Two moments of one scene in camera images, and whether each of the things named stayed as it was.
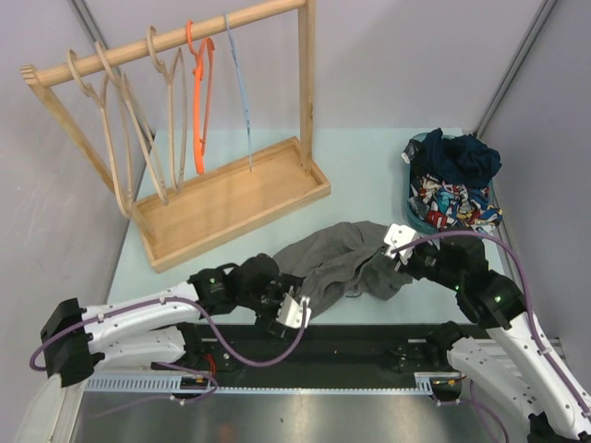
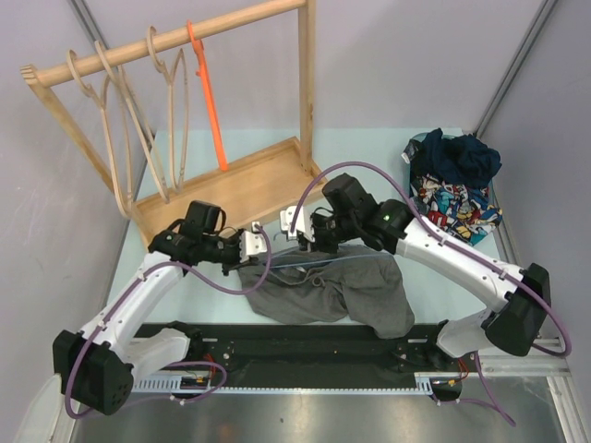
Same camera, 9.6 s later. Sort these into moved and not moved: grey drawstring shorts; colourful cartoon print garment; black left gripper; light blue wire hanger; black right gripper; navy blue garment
Moved: light blue wire hanger; black left gripper; grey drawstring shorts; black right gripper
Not moved: navy blue garment; colourful cartoon print garment
